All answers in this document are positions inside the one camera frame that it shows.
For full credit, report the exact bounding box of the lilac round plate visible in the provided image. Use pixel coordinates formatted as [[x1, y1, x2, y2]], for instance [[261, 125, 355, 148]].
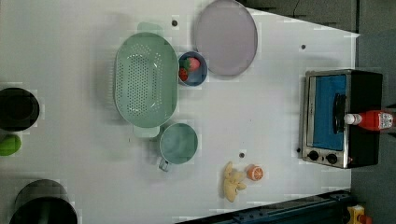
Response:
[[194, 0, 258, 76]]

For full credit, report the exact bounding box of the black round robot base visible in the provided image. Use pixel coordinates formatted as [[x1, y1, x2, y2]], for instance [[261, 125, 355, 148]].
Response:
[[0, 88, 40, 132]]

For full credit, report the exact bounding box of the teal mug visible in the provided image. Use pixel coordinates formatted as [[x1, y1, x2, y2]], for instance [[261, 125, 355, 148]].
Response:
[[159, 123, 198, 172]]

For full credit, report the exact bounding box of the yellow plush toy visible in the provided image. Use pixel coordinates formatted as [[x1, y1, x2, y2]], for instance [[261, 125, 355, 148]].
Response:
[[223, 161, 247, 203]]

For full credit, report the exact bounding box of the green perforated colander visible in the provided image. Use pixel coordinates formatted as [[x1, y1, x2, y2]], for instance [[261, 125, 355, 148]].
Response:
[[114, 21, 179, 138]]

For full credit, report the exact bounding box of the blue metal frame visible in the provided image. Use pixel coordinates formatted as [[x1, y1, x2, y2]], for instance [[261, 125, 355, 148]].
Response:
[[177, 190, 357, 224]]

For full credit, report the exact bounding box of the green round object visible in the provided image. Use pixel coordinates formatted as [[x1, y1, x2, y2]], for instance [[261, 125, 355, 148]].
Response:
[[0, 134, 21, 156]]

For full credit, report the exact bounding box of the yellow red object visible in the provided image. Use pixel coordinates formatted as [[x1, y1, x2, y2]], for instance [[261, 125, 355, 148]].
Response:
[[347, 205, 373, 224]]

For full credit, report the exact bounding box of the pink toy strawberry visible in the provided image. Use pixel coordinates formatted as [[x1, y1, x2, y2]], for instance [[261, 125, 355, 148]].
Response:
[[183, 57, 201, 72]]

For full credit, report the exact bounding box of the orange slice toy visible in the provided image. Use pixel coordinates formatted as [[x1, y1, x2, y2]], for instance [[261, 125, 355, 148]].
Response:
[[247, 165, 264, 181]]

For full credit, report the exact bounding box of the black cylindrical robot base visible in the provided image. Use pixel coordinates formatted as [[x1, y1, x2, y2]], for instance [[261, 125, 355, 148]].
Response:
[[8, 179, 78, 224]]

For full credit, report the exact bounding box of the small blue bowl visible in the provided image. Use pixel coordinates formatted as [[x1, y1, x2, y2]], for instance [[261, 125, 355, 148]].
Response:
[[178, 51, 208, 87]]

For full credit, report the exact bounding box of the red toy fruit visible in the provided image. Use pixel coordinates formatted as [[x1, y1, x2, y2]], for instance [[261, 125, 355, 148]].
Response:
[[178, 68, 189, 81]]

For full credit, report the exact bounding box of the red ketchup bottle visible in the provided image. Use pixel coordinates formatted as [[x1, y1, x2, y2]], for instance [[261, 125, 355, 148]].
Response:
[[344, 110, 395, 132]]

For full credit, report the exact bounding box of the black toaster oven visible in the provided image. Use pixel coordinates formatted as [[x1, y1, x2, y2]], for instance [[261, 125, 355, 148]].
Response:
[[301, 69, 383, 169]]

